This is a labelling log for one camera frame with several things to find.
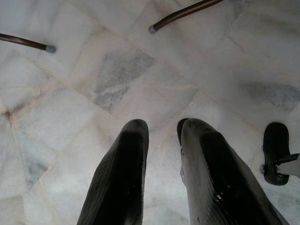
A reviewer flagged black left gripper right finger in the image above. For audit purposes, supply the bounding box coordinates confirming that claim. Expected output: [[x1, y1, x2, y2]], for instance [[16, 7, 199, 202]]
[[176, 118, 290, 225]]

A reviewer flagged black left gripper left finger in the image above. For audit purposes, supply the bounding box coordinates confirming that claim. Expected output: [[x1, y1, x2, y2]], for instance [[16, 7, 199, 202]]
[[77, 119, 150, 225]]

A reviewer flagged black robot foot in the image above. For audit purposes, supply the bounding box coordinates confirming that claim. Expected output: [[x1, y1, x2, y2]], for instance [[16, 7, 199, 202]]
[[262, 122, 292, 186]]

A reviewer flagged dark curved metal table leg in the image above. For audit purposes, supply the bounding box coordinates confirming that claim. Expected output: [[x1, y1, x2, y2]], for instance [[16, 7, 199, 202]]
[[148, 0, 225, 34], [0, 33, 57, 53]]

